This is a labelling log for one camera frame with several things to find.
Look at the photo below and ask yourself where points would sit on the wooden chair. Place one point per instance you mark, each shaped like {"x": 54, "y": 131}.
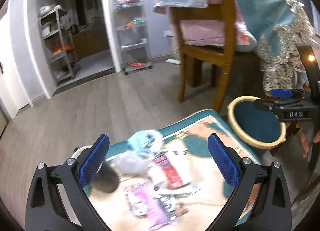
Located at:
{"x": 192, "y": 57}

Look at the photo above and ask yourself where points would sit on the white door with handle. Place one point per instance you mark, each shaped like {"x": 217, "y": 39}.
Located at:
{"x": 13, "y": 94}

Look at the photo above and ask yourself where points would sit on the blue and white crumpled bag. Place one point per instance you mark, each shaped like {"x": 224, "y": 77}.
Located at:
{"x": 146, "y": 143}

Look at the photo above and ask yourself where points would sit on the person's right hand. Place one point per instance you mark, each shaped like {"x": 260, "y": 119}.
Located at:
{"x": 304, "y": 141}

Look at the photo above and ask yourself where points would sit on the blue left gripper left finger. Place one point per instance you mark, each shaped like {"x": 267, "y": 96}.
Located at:
{"x": 91, "y": 159}

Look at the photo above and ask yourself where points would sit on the white round pillow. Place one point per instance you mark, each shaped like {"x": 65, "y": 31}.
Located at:
{"x": 245, "y": 42}

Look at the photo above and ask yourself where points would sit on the grey metal shelving rack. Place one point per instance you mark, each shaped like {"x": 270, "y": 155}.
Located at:
{"x": 58, "y": 44}

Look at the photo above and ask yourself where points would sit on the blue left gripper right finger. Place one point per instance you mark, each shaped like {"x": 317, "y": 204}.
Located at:
{"x": 225, "y": 159}

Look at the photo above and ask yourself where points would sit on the pink seat cushion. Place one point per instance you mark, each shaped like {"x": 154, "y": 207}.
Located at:
{"x": 200, "y": 32}

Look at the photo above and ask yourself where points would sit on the teal bin with yellow rim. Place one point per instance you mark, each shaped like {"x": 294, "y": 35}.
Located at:
{"x": 258, "y": 128}

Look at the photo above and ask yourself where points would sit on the teal and orange patterned rug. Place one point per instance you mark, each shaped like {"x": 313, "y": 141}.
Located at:
{"x": 181, "y": 189}

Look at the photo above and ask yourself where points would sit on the red snack packet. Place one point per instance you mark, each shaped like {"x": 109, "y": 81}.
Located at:
{"x": 176, "y": 167}

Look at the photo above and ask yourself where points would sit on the teal lace-trimmed tablecloth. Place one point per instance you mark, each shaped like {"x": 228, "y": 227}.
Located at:
{"x": 278, "y": 26}

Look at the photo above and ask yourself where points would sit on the white rolling storage cart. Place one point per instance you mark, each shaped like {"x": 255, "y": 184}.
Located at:
{"x": 132, "y": 33}

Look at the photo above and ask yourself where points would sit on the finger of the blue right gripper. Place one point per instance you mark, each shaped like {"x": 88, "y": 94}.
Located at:
{"x": 281, "y": 93}

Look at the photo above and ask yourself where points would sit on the pink snack wrapper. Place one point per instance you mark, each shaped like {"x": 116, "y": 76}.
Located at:
{"x": 144, "y": 202}

